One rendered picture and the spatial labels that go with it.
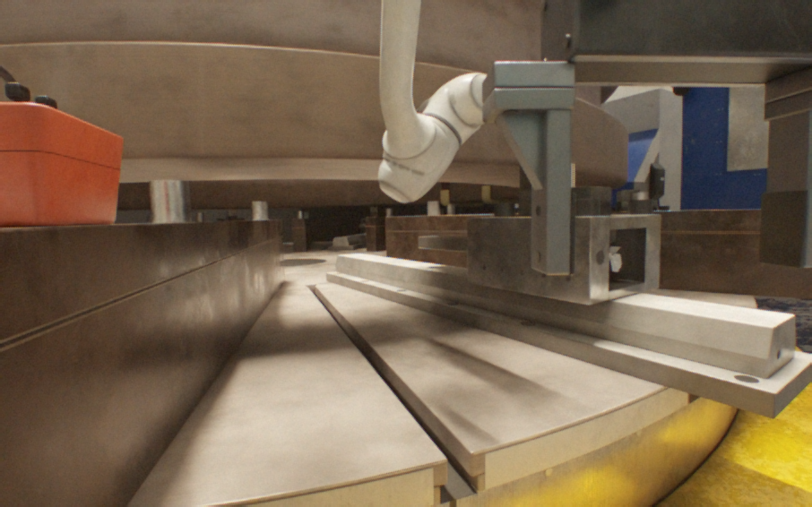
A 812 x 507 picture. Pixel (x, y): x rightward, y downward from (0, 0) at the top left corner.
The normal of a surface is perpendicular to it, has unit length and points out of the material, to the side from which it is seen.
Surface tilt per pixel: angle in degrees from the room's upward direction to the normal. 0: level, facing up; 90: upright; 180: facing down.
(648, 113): 90
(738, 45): 90
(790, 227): 90
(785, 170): 90
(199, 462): 0
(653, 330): 72
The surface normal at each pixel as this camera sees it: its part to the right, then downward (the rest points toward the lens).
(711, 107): -0.86, 0.07
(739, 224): -0.57, 0.09
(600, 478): 0.44, 0.07
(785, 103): -1.00, 0.03
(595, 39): 0.01, 0.09
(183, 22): 0.17, -0.13
